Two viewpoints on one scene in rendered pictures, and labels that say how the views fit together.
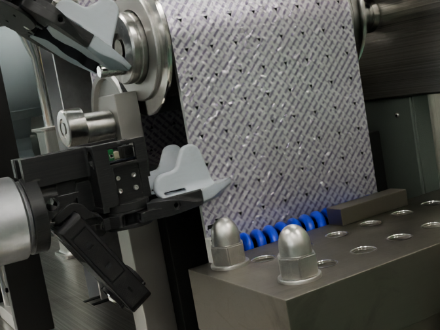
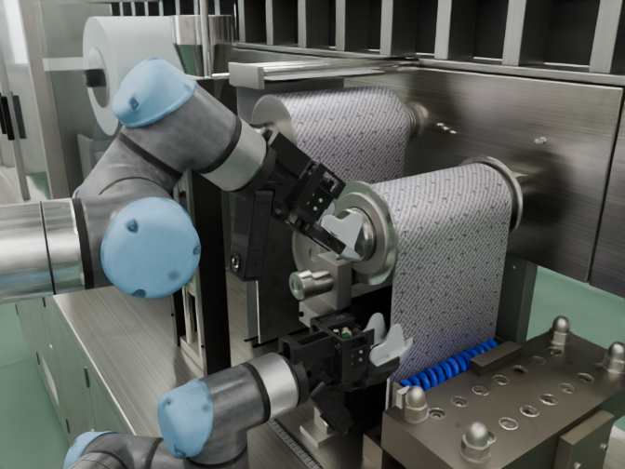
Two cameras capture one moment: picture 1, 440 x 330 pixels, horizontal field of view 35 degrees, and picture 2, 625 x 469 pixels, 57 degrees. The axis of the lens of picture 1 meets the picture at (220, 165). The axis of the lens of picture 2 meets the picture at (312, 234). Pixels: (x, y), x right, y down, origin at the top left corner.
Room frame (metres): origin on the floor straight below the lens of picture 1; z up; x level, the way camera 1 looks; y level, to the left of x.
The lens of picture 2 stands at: (0.01, 0.20, 1.54)
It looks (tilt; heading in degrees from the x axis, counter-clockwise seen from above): 21 degrees down; 354
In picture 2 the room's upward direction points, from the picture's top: straight up
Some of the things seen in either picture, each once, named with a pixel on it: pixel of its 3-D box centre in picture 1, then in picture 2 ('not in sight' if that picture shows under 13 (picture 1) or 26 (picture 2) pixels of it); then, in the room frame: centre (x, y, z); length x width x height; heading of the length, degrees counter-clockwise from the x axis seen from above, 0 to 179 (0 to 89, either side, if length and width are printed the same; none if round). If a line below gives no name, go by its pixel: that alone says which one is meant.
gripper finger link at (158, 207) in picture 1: (158, 206); (370, 368); (0.65, 0.06, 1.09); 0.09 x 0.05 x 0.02; 118
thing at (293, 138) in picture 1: (287, 149); (448, 312); (0.75, -0.08, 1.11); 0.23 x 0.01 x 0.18; 119
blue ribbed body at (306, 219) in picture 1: (309, 228); (453, 368); (0.73, -0.08, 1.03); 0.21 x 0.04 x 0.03; 119
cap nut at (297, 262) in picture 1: (295, 251); (476, 438); (0.55, -0.05, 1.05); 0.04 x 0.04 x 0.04
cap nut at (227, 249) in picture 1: (226, 241); (415, 400); (0.63, 0.01, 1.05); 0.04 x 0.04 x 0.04
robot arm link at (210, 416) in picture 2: not in sight; (212, 411); (0.56, 0.27, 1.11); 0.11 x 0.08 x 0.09; 119
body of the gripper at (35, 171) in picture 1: (86, 192); (324, 358); (0.64, 0.13, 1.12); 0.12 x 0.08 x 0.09; 119
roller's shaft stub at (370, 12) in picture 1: (348, 18); not in sight; (0.89, -0.19, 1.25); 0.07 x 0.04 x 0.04; 119
